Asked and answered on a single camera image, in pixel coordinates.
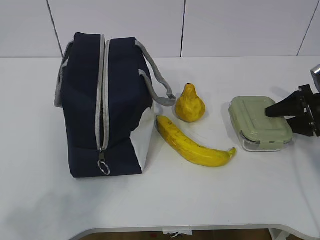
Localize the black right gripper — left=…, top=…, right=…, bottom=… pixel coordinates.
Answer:
left=265, top=84, right=320, bottom=137

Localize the green lid food container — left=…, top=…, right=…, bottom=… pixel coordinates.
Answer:
left=228, top=96, right=293, bottom=152

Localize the yellow banana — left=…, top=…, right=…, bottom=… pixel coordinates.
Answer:
left=155, top=115, right=237, bottom=168

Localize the yellow pear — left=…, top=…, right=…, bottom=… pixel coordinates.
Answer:
left=175, top=83, right=206, bottom=123

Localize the navy blue lunch bag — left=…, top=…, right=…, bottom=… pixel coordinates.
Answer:
left=54, top=32, right=176, bottom=178

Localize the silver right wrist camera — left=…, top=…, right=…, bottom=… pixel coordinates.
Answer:
left=310, top=64, right=320, bottom=92

